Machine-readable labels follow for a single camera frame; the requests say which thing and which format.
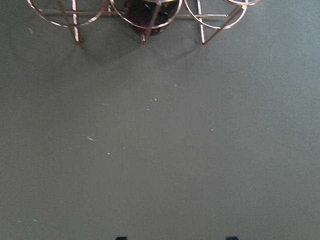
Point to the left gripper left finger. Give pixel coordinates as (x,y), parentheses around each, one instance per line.
(121,238)

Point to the copper wire bottle rack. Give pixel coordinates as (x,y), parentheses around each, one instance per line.
(209,24)

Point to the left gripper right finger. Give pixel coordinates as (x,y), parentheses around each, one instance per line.
(231,238)

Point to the dark drink bottle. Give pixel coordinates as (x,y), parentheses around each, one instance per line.
(140,14)

